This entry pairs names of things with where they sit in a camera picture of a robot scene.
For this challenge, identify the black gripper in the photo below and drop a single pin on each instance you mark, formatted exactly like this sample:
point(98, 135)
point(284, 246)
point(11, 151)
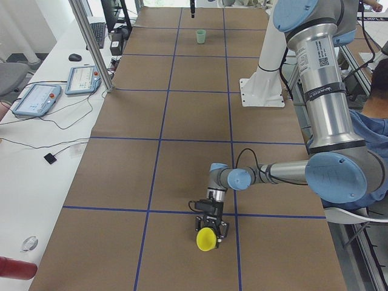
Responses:
point(217, 210)

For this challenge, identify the yellow cup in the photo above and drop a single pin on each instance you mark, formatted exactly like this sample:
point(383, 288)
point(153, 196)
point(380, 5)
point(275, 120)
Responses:
point(206, 239)

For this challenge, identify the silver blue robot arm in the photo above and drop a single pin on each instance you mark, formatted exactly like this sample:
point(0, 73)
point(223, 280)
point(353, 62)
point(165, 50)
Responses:
point(341, 170)

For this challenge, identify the light green cup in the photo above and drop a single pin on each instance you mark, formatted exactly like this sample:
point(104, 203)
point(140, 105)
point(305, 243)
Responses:
point(200, 36)

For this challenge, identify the white chair seat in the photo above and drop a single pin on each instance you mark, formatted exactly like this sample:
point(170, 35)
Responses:
point(341, 216)

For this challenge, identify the small black square pad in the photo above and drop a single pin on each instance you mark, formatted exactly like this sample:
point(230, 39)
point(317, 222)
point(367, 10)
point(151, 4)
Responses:
point(50, 158)

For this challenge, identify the clear plastic wrapper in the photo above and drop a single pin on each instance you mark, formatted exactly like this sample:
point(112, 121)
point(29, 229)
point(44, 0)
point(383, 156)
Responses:
point(29, 244)

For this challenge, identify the person in blue shirt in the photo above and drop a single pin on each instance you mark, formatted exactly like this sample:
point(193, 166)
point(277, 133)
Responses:
point(371, 124)

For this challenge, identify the far blue teach pendant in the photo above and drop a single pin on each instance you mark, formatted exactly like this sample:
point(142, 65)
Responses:
point(82, 80)

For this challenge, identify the blue teach pendant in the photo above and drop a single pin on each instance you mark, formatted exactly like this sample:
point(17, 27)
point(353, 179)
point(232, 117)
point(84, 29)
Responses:
point(38, 100)
point(82, 80)

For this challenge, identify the red cylinder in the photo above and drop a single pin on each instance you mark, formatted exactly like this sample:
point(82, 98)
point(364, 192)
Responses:
point(16, 269)

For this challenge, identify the small black box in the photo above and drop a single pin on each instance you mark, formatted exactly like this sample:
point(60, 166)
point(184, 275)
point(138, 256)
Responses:
point(116, 45)

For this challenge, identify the near blue teach pendant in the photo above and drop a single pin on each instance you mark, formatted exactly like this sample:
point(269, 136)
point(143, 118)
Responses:
point(38, 100)

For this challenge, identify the black computer mouse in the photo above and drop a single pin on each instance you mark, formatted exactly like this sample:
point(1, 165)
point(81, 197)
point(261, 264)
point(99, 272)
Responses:
point(74, 57)

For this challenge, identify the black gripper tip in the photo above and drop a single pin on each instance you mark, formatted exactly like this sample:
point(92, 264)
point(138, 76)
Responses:
point(192, 8)

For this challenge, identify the black keyboard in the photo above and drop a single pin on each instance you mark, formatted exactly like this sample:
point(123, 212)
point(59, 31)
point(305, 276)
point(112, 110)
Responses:
point(99, 32)

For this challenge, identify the black computer monitor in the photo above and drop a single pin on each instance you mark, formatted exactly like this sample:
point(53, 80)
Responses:
point(112, 9)

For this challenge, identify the grey office chair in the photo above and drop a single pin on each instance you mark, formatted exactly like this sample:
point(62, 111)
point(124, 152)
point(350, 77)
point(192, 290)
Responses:
point(15, 72)

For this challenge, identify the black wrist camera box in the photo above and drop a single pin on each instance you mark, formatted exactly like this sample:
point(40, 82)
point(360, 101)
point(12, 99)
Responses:
point(210, 207)

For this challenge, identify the aluminium frame post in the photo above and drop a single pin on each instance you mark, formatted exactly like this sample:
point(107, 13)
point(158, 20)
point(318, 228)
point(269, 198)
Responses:
point(89, 38)

